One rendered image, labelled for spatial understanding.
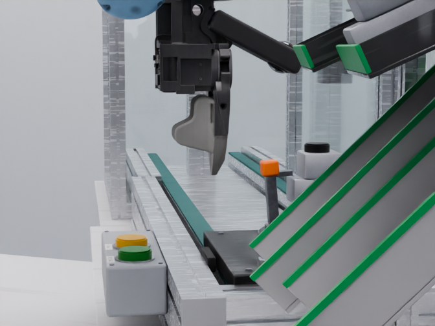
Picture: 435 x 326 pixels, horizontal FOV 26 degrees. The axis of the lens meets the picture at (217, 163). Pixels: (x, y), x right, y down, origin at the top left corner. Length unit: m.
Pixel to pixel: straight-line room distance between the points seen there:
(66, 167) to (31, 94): 0.37
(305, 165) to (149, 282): 0.22
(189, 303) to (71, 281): 0.52
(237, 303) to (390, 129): 0.23
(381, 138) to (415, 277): 0.28
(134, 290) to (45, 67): 3.29
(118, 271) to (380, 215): 0.41
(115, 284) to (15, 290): 0.34
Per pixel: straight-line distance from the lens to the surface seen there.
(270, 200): 1.10
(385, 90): 1.32
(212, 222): 1.57
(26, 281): 1.45
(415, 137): 0.78
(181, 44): 1.04
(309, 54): 0.77
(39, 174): 4.39
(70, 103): 4.28
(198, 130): 1.06
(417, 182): 0.76
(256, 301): 0.96
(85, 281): 1.43
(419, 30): 0.63
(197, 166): 2.16
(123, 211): 1.92
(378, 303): 0.64
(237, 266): 1.03
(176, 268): 1.07
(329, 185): 0.90
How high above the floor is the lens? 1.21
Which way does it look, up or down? 7 degrees down
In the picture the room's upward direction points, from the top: straight up
